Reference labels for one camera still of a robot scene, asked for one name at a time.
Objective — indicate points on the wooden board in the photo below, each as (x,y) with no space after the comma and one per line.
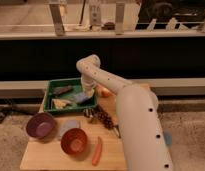
(47,155)

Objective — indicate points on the grey-blue cloth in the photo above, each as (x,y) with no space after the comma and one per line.
(70,124)

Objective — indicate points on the green plastic tray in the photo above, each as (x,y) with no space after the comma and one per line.
(56,84)

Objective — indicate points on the orange-brown bowl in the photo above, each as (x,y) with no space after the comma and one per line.
(74,141)

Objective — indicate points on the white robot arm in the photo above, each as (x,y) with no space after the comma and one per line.
(141,132)

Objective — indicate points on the yellow cloth piece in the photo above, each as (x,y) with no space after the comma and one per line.
(61,103)

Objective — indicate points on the purple bowl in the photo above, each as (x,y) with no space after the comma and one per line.
(40,125)

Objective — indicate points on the blue sponge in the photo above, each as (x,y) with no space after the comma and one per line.
(80,97)

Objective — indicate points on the dark grape bunch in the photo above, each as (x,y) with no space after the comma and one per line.
(98,114)

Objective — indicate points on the brown rectangular block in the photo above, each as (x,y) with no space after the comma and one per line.
(62,90)

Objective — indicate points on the orange fruit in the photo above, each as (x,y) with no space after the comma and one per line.
(103,92)

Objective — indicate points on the orange carrot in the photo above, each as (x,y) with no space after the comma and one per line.
(98,151)

